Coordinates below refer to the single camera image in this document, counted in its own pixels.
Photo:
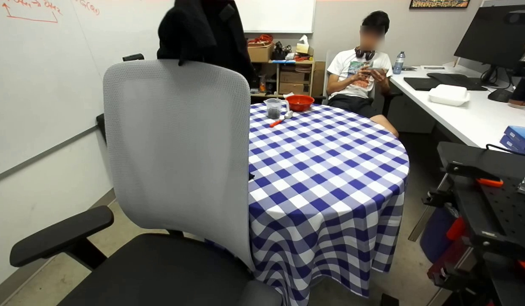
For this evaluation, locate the clear glass mug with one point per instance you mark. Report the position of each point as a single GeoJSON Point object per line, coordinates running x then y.
{"type": "Point", "coordinates": [276, 107]}

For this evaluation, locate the wall whiteboard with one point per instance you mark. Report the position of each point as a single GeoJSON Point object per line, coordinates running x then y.
{"type": "Point", "coordinates": [278, 15]}

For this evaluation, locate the cardboard box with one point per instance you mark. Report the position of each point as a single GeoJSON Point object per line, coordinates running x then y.
{"type": "Point", "coordinates": [259, 53]}

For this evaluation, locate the black shirt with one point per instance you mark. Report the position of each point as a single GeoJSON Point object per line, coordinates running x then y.
{"type": "Point", "coordinates": [210, 31]}

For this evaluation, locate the clear water bottle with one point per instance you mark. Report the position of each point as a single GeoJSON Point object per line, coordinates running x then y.
{"type": "Point", "coordinates": [400, 63]}

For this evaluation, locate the white desk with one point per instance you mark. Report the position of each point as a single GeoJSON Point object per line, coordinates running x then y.
{"type": "Point", "coordinates": [476, 123]}

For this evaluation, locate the white folded cloth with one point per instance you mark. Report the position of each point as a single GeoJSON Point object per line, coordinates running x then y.
{"type": "Point", "coordinates": [449, 95]}

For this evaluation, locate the framed wall picture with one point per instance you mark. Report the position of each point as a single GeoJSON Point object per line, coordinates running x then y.
{"type": "Point", "coordinates": [439, 4]}

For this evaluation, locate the seated person white t-shirt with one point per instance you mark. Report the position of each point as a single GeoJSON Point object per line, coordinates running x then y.
{"type": "Point", "coordinates": [356, 75]}

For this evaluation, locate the grey mesh office chair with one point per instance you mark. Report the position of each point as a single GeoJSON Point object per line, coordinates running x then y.
{"type": "Point", "coordinates": [177, 138]}

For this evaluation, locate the black keyboard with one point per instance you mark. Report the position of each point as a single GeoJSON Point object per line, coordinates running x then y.
{"type": "Point", "coordinates": [458, 80]}

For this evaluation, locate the black computer monitor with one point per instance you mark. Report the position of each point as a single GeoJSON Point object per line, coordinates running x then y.
{"type": "Point", "coordinates": [495, 36]}

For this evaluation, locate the black robot cart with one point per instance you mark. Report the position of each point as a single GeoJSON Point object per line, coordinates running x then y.
{"type": "Point", "coordinates": [485, 192]}

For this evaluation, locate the blue white checkered tablecloth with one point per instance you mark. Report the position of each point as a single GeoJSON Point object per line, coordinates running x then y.
{"type": "Point", "coordinates": [325, 199]}

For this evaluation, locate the blue box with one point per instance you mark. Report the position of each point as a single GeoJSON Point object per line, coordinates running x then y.
{"type": "Point", "coordinates": [514, 138]}

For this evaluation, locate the wooden shelf unit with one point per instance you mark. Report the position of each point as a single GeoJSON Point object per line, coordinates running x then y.
{"type": "Point", "coordinates": [279, 77]}

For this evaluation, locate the red bowl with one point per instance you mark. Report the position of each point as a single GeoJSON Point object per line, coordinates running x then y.
{"type": "Point", "coordinates": [300, 102]}

